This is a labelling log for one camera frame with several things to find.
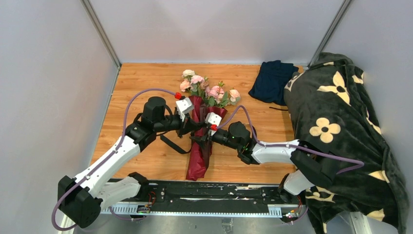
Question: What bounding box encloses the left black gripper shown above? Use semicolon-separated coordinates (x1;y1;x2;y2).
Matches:
155;112;200;138

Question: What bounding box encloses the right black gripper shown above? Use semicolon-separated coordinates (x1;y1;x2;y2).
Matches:
189;120;242;151

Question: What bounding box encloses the black printed ribbon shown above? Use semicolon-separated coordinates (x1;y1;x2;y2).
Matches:
157;121;210;155

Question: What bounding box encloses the maroon wrapping paper sheet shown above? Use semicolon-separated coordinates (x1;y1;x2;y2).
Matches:
186;95;227;181

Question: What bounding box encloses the pink fake flower bunch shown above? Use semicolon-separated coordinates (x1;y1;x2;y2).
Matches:
180;69;241;108

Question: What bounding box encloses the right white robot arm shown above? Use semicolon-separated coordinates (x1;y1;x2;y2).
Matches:
206;121;340;204

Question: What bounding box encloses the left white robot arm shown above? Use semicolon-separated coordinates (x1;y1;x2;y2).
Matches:
53;97;194;228

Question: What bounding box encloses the dark blue folded cloth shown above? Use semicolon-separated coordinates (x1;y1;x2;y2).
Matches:
248;60;299;106

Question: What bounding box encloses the black floral blanket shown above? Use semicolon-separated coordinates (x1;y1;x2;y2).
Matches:
284;52;409;234

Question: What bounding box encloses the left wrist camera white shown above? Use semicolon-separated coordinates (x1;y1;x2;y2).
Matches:
175;97;194;122

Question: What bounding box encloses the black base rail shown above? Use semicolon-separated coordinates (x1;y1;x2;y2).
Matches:
117;179;307;214

